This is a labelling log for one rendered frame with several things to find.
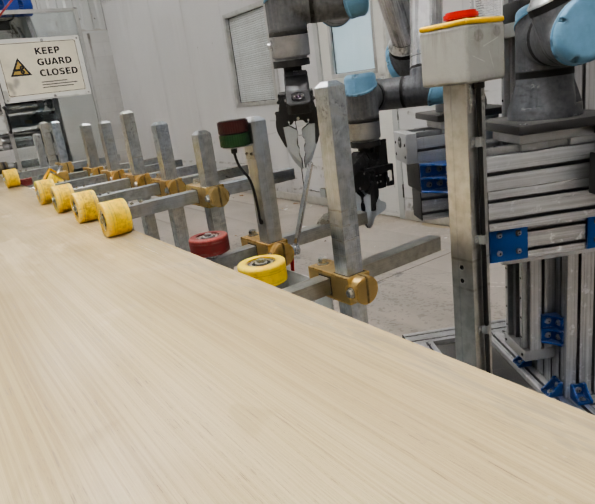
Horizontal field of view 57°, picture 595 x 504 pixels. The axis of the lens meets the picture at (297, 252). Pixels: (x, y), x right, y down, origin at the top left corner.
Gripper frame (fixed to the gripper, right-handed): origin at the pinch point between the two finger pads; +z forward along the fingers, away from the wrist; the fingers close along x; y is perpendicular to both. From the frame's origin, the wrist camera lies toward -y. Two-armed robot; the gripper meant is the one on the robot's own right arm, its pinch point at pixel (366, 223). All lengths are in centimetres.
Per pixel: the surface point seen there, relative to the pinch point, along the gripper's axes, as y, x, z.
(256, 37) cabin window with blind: 237, 418, -86
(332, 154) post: -31.7, -30.1, -23.4
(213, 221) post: -31.5, 19.3, -5.9
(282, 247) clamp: -30.2, -8.4, -3.6
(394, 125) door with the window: 231, 222, 6
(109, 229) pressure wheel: -55, 22, -10
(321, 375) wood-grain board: -60, -60, -7
